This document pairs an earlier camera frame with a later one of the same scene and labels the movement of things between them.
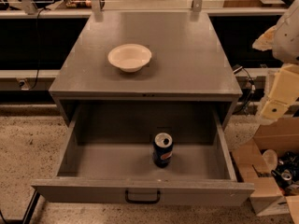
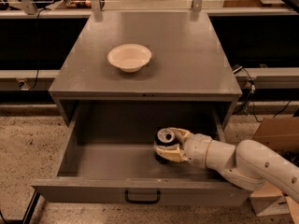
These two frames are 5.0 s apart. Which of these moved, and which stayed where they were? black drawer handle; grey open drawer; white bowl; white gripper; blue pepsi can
Moved: white gripper; blue pepsi can
Stayed: black drawer handle; grey open drawer; white bowl
